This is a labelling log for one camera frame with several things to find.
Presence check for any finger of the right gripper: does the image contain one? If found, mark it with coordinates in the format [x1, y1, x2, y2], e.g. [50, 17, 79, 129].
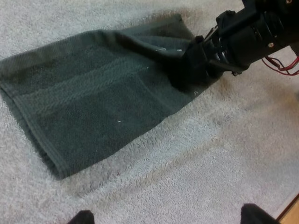
[181, 35, 212, 69]
[167, 66, 224, 91]

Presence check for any grey-green towel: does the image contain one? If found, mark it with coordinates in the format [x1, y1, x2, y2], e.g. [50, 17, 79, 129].
[0, 14, 199, 181]

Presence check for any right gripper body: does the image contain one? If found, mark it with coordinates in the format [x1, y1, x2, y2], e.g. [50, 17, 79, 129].
[202, 0, 299, 76]

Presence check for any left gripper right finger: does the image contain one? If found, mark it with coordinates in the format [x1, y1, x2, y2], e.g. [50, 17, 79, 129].
[240, 203, 282, 224]

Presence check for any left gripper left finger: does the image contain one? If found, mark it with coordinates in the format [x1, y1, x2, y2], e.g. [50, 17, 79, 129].
[67, 209, 95, 224]

